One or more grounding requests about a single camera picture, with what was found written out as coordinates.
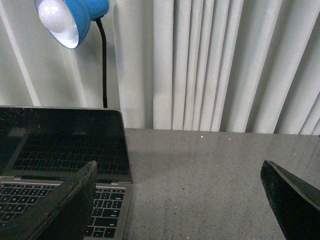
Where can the white pleated curtain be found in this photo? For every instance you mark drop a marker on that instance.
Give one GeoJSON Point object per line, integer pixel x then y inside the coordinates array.
{"type": "Point", "coordinates": [203, 65]}

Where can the grey Apple laptop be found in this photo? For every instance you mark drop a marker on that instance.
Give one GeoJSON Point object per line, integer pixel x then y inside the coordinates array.
{"type": "Point", "coordinates": [40, 147]}

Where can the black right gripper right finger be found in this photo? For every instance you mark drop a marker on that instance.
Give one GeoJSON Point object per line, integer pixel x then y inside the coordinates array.
{"type": "Point", "coordinates": [294, 202]}

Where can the blue desk lamp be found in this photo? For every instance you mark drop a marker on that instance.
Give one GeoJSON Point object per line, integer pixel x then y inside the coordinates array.
{"type": "Point", "coordinates": [69, 21]}

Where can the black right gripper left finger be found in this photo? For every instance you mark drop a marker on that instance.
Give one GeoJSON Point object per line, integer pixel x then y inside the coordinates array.
{"type": "Point", "coordinates": [63, 214]}

